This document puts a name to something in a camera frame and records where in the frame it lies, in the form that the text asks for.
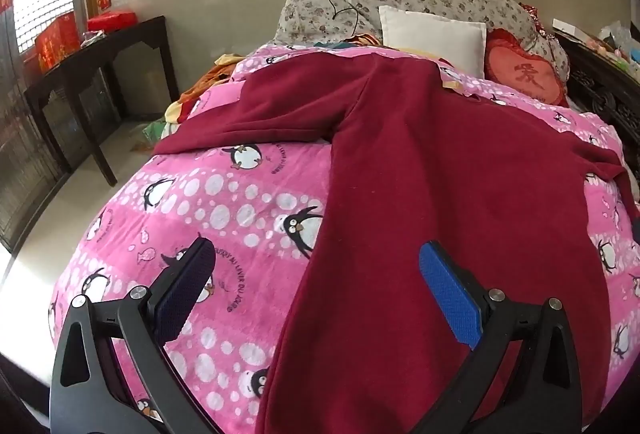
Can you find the flat white box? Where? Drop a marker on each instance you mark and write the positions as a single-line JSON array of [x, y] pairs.
[[572, 26]]

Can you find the teal and orange cloth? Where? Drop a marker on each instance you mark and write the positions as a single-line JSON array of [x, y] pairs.
[[345, 44]]

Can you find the red heart cushion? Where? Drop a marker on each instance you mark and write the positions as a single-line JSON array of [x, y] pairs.
[[525, 74]]

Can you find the pink penguin print blanket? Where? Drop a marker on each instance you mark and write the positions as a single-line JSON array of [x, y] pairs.
[[225, 204]]

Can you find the dark wooden side table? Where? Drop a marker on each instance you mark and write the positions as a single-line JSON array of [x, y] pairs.
[[100, 49]]

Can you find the flat red gift box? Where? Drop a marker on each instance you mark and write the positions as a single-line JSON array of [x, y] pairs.
[[112, 19]]

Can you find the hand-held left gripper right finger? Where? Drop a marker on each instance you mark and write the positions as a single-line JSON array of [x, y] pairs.
[[447, 294]]

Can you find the dark red sweater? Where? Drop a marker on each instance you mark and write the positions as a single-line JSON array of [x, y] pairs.
[[425, 154]]

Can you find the dark carved wooden cabinet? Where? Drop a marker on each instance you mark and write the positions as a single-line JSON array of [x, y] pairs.
[[600, 84]]

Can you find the clear plastic bags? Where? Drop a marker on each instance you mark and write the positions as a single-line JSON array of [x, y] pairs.
[[620, 44]]

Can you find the orange patterned cloth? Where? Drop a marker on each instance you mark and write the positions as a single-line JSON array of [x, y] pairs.
[[220, 71]]

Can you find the tall red gift box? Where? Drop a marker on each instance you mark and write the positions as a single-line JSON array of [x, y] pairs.
[[55, 39]]

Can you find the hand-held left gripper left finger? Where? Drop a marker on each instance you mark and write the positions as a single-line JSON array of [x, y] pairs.
[[185, 294]]

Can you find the white pillow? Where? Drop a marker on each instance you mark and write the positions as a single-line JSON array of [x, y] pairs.
[[430, 39]]

